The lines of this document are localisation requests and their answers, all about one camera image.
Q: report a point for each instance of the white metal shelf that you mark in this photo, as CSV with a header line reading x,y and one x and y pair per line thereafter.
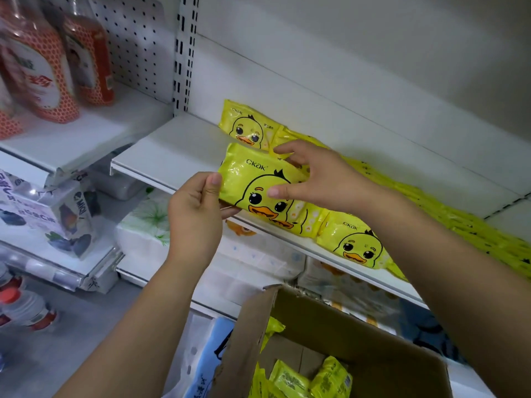
x,y
158,149

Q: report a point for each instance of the person's left hand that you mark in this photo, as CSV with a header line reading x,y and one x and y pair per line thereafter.
x,y
195,224

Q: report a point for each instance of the yellow duck packet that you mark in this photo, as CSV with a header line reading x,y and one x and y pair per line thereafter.
x,y
249,174
245,128

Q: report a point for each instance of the green white tissue pack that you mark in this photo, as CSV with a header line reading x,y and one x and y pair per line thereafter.
x,y
149,219

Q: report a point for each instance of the white blue plastic bag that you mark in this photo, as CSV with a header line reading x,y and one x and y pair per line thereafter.
x,y
199,360

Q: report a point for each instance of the white pegboard shelf unit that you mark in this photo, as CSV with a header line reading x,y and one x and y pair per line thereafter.
x,y
91,132

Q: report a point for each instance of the person's left forearm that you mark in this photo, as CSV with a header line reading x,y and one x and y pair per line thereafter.
x,y
133,344

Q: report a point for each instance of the person's right forearm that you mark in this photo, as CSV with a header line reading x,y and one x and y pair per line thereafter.
x,y
456,277

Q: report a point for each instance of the MIQI boxes with fruit print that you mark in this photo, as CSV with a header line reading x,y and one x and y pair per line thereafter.
x,y
66,215

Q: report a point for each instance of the person's right hand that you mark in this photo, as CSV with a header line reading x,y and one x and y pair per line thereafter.
x,y
332,182

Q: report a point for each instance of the brown cardboard box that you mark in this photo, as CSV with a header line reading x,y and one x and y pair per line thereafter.
x,y
373,352

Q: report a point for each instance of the pack of red-capped bottles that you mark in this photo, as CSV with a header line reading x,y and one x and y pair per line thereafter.
x,y
25,306

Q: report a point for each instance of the white duck tissue pack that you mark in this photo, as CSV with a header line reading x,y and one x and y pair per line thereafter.
x,y
348,290
265,253

